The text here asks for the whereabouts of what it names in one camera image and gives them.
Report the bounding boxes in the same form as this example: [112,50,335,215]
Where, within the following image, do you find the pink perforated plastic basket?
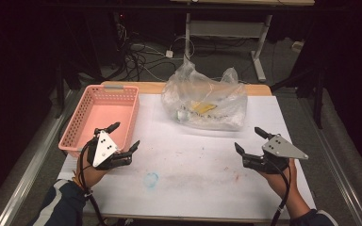
[58,84,140,158]

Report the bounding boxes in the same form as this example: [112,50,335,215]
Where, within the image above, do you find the right hand-held gripper black cable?
[265,158,292,226]

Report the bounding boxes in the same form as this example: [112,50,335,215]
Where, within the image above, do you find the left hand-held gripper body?
[86,127,134,171]

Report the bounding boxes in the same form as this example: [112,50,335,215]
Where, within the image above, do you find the person's right hand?
[258,158,300,200]

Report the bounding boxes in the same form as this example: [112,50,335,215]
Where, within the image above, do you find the white metal desk frame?
[169,0,316,83]

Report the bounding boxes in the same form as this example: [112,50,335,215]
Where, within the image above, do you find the silver metal rail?
[0,89,78,226]
[305,116,362,226]

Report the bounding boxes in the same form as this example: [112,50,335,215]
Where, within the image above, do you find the black metal stand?
[313,70,325,130]
[54,62,66,120]

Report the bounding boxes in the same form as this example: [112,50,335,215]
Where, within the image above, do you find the tangle of floor cables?
[112,23,196,82]

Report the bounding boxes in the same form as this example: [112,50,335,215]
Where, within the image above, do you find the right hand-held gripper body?
[240,134,309,175]

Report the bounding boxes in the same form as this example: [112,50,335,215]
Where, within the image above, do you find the small jar with white lid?
[175,109,191,123]

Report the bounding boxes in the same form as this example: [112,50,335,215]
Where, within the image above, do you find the white paper sheet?
[56,93,317,221]

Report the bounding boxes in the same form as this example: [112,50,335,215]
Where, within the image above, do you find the clear printed plastic bag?
[160,59,249,132]

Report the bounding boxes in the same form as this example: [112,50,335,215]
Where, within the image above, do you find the hand-held gripper black cable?
[265,158,292,226]
[78,137,107,226]

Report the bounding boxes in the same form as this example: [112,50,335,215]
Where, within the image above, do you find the person's left hand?
[74,153,111,190]

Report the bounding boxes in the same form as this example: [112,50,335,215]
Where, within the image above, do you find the left hand-held gripper black cable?
[78,137,107,226]

